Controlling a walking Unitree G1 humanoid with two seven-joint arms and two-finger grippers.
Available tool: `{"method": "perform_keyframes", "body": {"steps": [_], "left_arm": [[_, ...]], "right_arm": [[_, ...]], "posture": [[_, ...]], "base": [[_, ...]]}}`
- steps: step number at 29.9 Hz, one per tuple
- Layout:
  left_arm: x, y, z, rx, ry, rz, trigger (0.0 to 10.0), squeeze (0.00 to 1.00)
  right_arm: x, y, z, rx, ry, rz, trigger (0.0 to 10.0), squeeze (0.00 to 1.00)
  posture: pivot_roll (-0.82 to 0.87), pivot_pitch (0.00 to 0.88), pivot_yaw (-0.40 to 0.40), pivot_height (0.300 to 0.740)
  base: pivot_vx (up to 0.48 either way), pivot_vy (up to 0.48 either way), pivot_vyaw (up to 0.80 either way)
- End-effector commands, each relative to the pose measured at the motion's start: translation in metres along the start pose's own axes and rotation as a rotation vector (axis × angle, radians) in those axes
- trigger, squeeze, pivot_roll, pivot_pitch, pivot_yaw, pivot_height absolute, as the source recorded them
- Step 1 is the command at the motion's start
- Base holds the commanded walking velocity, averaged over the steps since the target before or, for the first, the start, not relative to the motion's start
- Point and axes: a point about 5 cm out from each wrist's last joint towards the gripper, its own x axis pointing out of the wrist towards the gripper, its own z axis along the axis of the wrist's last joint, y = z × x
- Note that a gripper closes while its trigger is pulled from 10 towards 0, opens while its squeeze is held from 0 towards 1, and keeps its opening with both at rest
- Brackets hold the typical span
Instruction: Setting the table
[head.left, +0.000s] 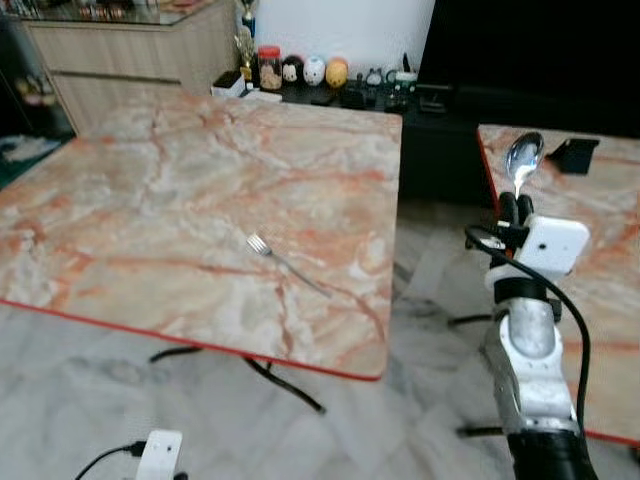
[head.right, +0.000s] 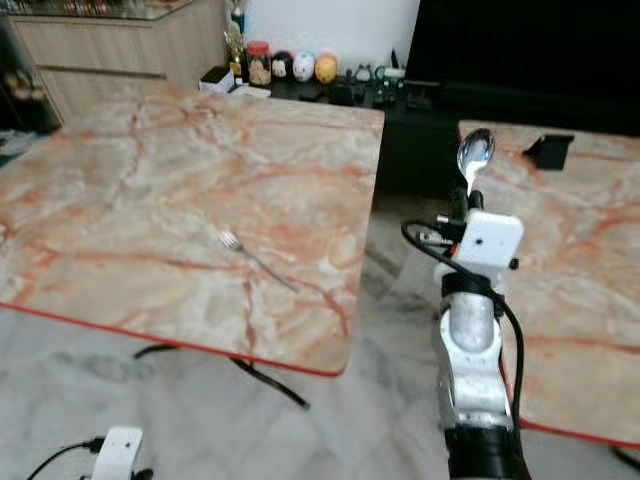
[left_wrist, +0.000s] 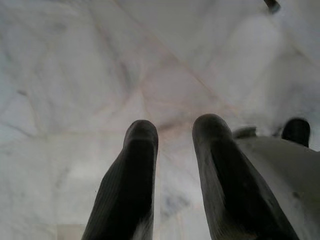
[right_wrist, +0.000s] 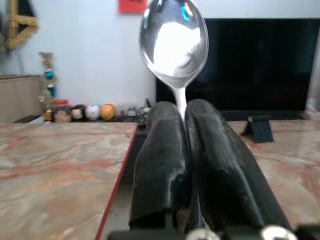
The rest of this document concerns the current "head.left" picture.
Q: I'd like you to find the black and white round figurine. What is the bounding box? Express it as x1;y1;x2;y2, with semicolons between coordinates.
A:
281;55;305;87

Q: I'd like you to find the silver metal spoon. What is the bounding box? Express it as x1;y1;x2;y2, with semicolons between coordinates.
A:
505;131;546;198

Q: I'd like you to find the silver metal fork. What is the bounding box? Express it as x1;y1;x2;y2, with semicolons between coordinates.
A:
247;233;334;299

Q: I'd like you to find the small white box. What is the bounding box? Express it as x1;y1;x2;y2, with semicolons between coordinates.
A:
211;70;249;99

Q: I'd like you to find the red lidded snack jar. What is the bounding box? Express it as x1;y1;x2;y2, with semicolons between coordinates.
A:
256;45;284;93

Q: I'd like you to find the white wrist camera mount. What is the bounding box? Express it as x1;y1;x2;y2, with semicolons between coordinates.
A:
134;429;185;480
517;214;591;280

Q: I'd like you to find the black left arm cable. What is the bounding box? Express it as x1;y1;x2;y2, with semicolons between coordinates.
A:
74;442;147;480

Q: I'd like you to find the gold trophy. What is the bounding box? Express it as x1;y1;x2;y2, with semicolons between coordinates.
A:
234;0;258;87

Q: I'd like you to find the black curved table leg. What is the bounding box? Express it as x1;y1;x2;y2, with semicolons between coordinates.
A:
149;345;204;365
243;356;328;416

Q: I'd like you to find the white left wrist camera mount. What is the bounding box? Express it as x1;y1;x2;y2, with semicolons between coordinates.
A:
134;429;185;480

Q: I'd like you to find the black angled stand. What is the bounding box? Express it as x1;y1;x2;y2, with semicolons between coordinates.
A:
547;137;601;177

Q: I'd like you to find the light wooden cabinet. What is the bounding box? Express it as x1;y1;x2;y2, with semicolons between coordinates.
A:
18;0;239;137

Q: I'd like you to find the green mug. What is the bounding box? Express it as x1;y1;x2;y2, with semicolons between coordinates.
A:
392;69;418;97

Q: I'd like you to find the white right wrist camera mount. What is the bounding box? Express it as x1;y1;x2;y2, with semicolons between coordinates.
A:
517;214;591;280

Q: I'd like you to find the yellow round figurine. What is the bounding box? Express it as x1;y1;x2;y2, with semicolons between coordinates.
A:
325;57;351;90

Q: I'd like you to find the black television screen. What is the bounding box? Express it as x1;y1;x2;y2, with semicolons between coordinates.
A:
417;0;640;104

